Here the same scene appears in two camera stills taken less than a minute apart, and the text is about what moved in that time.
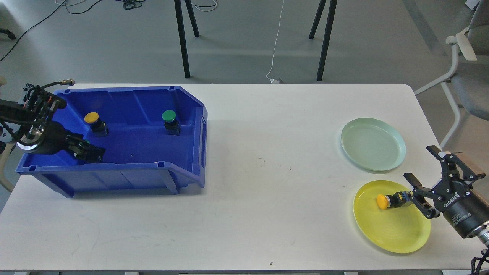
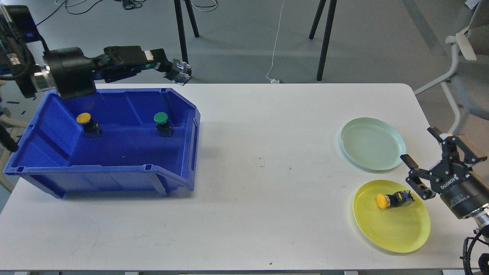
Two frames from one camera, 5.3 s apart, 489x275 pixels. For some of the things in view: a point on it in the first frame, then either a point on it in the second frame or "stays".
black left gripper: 55,139 -> 75,73
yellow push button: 99,127 -> 91,127
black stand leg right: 331,13 stays
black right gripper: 464,209 -> 463,191
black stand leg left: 180,18 stays
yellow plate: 402,229 stays
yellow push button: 384,201 stays
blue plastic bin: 154,138 stays
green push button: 172,126 -> 164,128
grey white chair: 468,86 stays
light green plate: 373,144 stays
